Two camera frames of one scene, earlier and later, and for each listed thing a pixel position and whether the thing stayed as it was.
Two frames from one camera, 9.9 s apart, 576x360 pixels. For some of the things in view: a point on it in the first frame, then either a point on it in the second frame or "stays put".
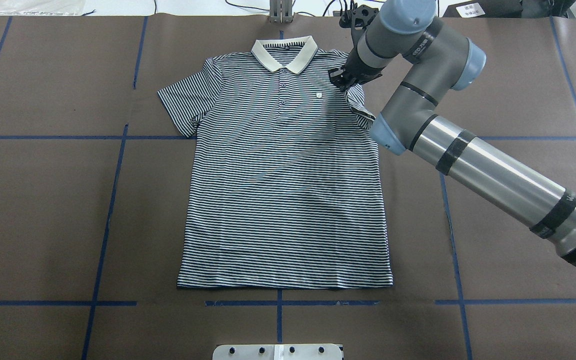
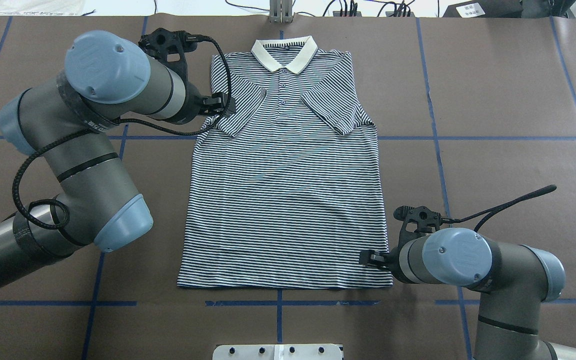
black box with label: x=500 y=9 stays put
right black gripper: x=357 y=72 -> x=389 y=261
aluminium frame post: x=280 y=11 stays put
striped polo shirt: x=283 y=188 stays put
